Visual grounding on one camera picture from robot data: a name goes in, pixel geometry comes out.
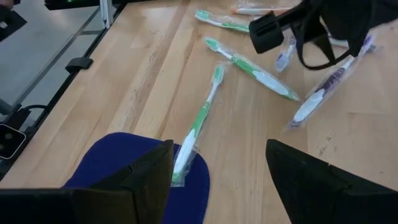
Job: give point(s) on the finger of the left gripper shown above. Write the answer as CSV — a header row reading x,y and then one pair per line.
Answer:
x,y
353,34
364,31

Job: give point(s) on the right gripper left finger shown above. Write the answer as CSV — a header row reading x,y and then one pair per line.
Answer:
x,y
93,208

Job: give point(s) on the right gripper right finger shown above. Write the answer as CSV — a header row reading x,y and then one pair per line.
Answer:
x,y
335,199

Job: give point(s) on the orange toothbrush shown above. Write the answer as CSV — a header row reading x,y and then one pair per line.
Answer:
x,y
255,11

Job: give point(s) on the purple toothbrush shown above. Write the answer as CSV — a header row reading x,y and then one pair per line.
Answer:
x,y
284,59
326,84

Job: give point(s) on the green toothbrush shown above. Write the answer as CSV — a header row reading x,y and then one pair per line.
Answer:
x,y
224,23
200,118
248,67

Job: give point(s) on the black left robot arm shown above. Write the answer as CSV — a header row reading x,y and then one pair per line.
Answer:
x,y
388,12

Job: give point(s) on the dark blue knitted mat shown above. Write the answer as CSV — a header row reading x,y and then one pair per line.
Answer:
x,y
118,149

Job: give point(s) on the aluminium extrusion bar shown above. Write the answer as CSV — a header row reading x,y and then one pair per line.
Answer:
x,y
106,12

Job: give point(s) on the small table-level camera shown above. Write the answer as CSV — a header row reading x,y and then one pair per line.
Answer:
x,y
9,140

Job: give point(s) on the black metal table frame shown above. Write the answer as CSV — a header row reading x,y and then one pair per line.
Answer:
x,y
79,63

